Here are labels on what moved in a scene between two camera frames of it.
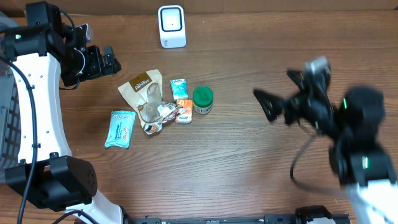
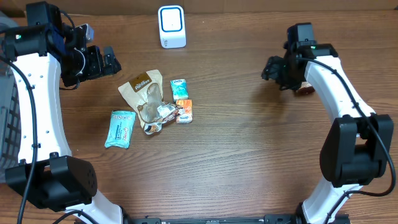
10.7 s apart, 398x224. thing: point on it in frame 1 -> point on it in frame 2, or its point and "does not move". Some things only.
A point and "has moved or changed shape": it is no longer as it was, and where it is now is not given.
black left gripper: [99, 67] does not move
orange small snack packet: [185, 116] does not move
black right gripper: [291, 107] -> [271, 73]
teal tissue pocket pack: [179, 89] does not move
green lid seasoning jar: [203, 99] has moved or changed shape
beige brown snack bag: [145, 93] does not move
